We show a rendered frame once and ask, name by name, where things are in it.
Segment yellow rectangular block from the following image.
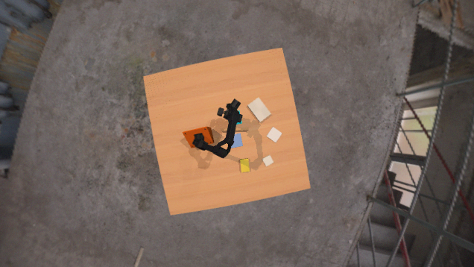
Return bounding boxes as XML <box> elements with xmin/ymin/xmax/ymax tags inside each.
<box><xmin>240</xmin><ymin>158</ymin><xmax>250</xmax><ymax>172</ymax></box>

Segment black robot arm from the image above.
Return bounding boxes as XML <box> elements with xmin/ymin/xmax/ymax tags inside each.
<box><xmin>192</xmin><ymin>98</ymin><xmax>241</xmax><ymax>159</ymax></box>

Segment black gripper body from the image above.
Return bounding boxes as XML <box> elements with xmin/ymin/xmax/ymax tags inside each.
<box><xmin>217</xmin><ymin>107</ymin><xmax>243</xmax><ymax>123</ymax></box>

